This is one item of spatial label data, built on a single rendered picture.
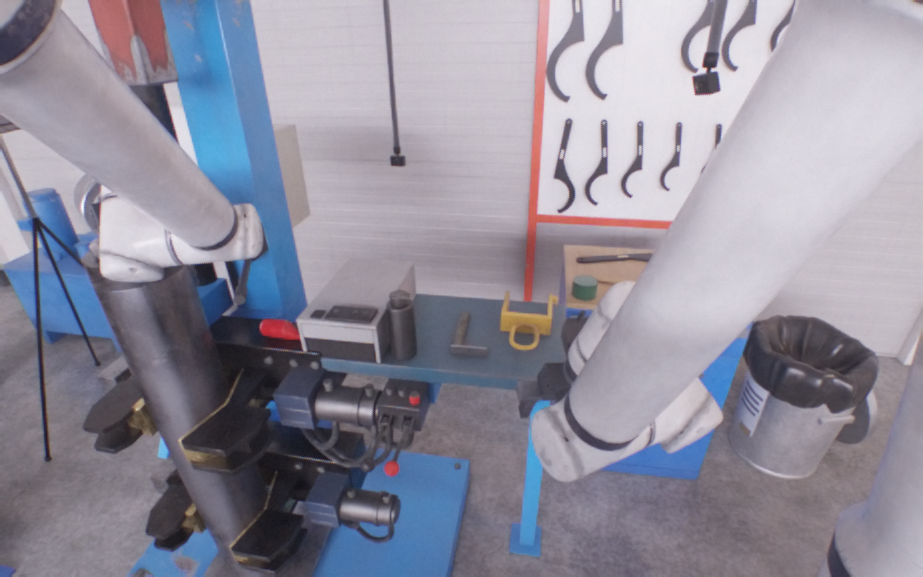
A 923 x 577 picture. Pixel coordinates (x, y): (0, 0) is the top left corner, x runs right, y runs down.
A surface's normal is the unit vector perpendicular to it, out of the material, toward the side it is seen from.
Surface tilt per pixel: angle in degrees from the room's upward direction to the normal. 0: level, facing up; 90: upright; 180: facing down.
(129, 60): 90
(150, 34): 90
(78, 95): 119
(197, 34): 90
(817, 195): 106
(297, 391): 0
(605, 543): 0
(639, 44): 90
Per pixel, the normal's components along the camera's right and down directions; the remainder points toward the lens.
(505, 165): -0.17, 0.48
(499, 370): -0.01, -0.87
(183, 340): 0.83, 0.26
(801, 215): -0.27, 0.70
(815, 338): -0.57, -0.06
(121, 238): 0.15, -0.19
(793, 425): -0.57, 0.45
